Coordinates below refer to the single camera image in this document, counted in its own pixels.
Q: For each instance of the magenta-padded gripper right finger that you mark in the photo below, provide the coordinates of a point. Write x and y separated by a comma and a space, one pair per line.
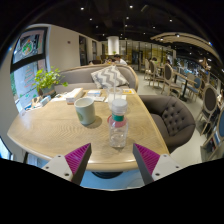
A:
148, 160

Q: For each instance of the white mug with green print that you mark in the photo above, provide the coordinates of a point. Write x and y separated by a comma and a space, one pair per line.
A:
85, 111

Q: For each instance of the yellow card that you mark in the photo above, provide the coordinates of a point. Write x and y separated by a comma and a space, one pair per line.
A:
128, 91

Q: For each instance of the group of dining chairs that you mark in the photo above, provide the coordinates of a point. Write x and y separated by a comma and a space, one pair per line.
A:
210, 100

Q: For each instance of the dark grey tufted armchair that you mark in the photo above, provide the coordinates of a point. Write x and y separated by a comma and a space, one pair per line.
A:
170, 120

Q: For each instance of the clear glass cup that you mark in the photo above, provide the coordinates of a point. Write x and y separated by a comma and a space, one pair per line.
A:
115, 93

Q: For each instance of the person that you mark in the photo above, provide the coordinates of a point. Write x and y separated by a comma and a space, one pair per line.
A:
120, 61
109, 61

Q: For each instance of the clear plastic water bottle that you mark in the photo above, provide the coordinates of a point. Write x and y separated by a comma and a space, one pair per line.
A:
118, 133

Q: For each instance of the small blue white box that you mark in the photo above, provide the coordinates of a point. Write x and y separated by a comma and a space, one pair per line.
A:
94, 93

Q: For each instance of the flat round red coaster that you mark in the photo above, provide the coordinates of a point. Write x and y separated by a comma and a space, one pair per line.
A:
109, 118

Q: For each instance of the green potted plant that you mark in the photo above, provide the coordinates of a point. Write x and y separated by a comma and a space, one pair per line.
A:
46, 80

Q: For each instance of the grey white chevron pillow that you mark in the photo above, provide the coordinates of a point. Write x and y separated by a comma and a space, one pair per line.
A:
108, 77

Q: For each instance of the white round pillar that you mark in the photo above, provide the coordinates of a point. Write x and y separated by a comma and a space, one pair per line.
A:
113, 46

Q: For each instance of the white printed leaflet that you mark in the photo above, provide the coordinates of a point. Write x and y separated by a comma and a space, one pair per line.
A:
99, 99

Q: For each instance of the group of ceiling lights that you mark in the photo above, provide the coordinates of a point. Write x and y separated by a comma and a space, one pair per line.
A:
131, 6

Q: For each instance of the grey curved sofa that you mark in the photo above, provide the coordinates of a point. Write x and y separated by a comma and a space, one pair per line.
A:
78, 78

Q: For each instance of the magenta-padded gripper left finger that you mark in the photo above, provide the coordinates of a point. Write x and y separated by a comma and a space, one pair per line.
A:
75, 160

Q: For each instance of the thick white book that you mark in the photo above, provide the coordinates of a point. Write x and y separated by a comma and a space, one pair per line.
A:
74, 95

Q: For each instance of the light blue tissue pack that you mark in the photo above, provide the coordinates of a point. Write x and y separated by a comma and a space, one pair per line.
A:
45, 100

